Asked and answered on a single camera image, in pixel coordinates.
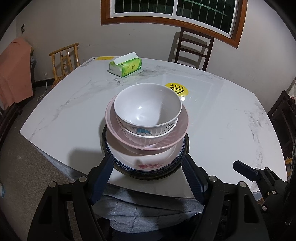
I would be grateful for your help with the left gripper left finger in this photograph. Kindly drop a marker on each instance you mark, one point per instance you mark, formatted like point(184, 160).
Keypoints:
point(100, 176)

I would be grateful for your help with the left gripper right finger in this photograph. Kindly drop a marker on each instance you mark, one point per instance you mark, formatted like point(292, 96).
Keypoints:
point(196, 178)

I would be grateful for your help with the large blue floral plate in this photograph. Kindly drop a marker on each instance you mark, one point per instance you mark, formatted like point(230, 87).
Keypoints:
point(148, 175)

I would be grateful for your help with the large pink bowl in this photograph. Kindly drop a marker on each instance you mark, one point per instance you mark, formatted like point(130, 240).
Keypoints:
point(174, 137)

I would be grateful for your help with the white ribbed bowl pink base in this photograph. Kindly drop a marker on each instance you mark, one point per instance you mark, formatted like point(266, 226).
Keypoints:
point(145, 140)

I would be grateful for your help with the white bowl blue dolphin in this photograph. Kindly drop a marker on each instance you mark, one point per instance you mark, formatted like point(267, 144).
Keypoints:
point(147, 109)

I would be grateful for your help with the white plate pink flowers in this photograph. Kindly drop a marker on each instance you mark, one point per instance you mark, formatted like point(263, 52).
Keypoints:
point(141, 163)

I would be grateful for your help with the grey quilted trousers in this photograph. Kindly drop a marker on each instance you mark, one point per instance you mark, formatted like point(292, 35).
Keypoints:
point(132, 215)

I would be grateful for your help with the yellow warning sticker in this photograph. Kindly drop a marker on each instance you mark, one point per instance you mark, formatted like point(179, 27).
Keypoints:
point(179, 89)

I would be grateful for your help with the green tissue box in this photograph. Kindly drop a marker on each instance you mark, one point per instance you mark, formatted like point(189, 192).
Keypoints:
point(125, 65)

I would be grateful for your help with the bamboo chair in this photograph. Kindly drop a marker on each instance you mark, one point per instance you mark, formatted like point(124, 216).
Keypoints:
point(69, 60)

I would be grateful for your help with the pink cloth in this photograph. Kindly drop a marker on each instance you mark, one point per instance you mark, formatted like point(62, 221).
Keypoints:
point(16, 84)

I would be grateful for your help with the dark wooden chair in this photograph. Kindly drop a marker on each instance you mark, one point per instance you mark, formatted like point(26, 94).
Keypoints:
point(195, 43)

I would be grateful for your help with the wooden framed window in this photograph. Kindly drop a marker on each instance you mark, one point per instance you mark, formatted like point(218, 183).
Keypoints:
point(108, 16)

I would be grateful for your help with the black wall switch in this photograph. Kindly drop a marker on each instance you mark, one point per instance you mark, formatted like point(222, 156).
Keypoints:
point(22, 28)

